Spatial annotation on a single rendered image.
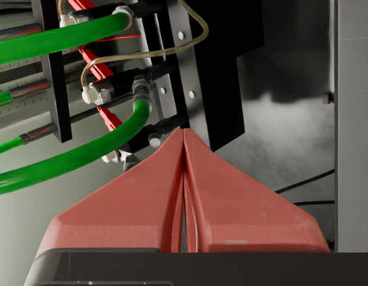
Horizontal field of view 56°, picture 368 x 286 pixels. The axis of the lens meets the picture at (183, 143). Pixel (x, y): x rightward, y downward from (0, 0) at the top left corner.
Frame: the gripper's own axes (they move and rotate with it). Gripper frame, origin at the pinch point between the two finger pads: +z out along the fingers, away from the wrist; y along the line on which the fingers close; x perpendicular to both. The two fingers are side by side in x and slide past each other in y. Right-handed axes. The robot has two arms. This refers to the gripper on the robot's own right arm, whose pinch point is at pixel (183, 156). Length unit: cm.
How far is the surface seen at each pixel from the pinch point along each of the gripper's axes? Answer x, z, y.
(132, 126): 7.4, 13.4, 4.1
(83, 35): 0.0, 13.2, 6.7
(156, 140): 18.3, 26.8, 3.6
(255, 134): 28, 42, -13
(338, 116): 11.4, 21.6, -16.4
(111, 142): 7.4, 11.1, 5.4
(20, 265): 52, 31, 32
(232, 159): 36, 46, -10
